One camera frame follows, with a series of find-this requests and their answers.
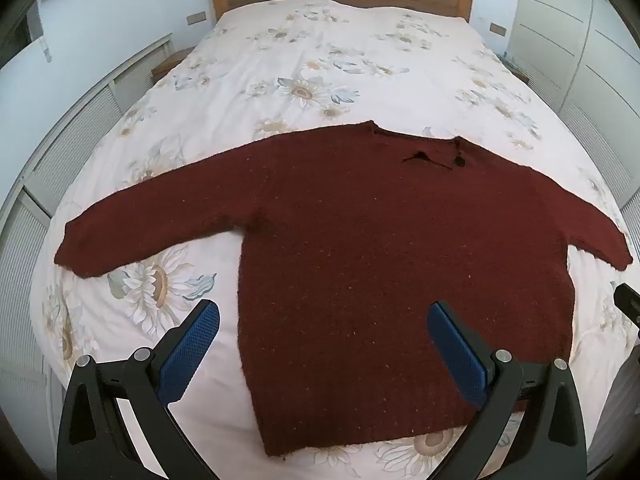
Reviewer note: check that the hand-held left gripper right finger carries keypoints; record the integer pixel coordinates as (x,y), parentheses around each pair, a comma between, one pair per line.
(457,350)

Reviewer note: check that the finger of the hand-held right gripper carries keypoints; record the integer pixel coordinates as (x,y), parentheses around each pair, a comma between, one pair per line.
(629,305)

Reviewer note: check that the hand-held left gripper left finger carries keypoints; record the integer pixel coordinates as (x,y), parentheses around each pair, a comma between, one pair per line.
(192,345)

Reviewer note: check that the dark red knit sweater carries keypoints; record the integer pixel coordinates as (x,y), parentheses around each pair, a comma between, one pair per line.
(350,235)

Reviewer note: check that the white slatted window cabinet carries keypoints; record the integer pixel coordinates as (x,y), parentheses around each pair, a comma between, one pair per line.
(75,140)

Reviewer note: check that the wooden nightstand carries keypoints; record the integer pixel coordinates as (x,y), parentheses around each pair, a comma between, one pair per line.
(172,60)

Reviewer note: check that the white wardrobe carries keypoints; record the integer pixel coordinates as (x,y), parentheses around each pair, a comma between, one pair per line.
(560,25)

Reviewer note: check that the beige wall socket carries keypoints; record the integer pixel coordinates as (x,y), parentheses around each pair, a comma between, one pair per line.
(196,17)
(497,29)

